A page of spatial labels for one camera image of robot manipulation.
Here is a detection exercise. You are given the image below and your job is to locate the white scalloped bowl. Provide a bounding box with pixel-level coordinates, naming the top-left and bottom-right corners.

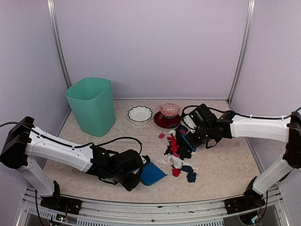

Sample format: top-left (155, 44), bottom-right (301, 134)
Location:
top-left (127, 106), bottom-right (152, 126)

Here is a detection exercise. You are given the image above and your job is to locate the pink patterned inverted bowl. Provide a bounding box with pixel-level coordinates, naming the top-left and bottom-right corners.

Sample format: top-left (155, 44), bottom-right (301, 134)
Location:
top-left (159, 103), bottom-right (180, 117)

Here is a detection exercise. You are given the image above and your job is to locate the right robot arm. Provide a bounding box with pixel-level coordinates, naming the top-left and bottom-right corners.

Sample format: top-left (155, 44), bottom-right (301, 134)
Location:
top-left (181, 104), bottom-right (301, 209)

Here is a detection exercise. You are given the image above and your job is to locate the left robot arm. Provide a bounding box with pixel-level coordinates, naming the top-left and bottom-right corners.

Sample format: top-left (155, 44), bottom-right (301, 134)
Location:
top-left (0, 116), bottom-right (150, 210)

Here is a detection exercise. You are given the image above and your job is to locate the blue hand brush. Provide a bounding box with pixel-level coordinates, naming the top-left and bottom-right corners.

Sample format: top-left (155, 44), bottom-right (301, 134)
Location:
top-left (181, 133), bottom-right (196, 152)

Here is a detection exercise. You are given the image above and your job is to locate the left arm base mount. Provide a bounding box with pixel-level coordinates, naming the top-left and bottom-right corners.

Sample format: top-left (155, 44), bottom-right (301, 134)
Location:
top-left (40, 181), bottom-right (82, 215)

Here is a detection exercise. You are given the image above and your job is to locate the blue plastic dustpan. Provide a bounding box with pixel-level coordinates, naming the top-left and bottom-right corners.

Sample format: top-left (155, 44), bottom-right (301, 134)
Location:
top-left (140, 162), bottom-right (167, 186)

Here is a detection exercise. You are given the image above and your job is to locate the teal plastic waste bin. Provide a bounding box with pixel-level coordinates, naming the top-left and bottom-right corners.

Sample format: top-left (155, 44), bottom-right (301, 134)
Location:
top-left (65, 77), bottom-right (115, 137)

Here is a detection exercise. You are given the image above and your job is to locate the red patterned bowl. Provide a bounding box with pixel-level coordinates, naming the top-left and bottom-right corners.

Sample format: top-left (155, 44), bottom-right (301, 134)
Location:
top-left (154, 112), bottom-right (181, 129)

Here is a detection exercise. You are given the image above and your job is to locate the red paper scrap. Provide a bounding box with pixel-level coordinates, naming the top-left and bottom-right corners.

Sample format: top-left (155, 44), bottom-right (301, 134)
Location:
top-left (172, 168), bottom-right (181, 177)

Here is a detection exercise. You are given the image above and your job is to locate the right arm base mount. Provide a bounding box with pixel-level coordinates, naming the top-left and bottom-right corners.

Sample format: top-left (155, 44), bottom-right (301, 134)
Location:
top-left (224, 176), bottom-right (265, 214)

